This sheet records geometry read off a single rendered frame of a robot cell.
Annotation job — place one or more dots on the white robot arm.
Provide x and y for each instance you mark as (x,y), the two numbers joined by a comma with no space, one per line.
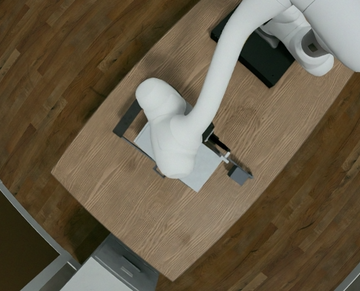
(177,129)

